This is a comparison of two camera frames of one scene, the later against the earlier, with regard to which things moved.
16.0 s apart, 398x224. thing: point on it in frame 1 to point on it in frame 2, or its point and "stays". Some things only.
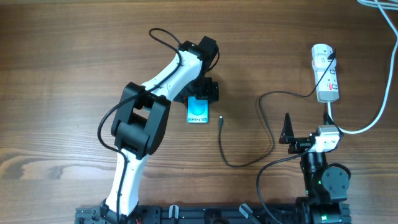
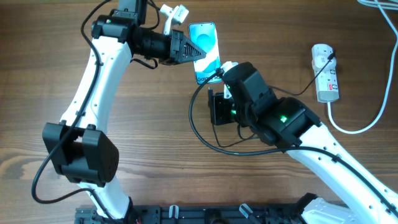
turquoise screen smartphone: (197, 111) to (204, 35)
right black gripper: (287, 137) to (217, 102)
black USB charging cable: (268, 149) to (230, 145)
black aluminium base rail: (210, 214) stays
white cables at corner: (390, 4) stays
